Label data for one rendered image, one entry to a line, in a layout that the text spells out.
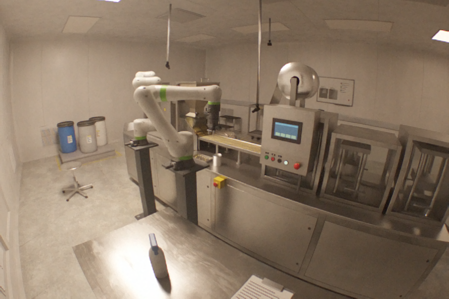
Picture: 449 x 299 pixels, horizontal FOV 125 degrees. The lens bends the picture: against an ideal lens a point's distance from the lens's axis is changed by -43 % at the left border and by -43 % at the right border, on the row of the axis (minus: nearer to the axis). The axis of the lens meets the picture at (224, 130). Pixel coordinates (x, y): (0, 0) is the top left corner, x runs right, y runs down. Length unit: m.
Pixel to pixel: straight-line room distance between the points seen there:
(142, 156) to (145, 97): 0.91
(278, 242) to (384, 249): 0.78
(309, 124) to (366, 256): 0.97
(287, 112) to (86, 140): 3.89
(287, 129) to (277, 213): 0.61
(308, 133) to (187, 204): 1.02
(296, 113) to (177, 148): 0.75
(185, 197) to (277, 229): 0.73
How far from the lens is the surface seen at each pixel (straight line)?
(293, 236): 1.57
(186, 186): 1.55
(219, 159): 1.80
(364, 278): 1.69
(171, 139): 1.28
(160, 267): 0.96
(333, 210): 1.40
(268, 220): 1.59
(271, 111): 1.31
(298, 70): 1.53
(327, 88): 5.30
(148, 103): 1.30
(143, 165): 2.12
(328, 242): 1.50
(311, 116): 1.22
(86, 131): 4.40
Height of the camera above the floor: 1.53
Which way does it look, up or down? 14 degrees down
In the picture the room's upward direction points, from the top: 2 degrees clockwise
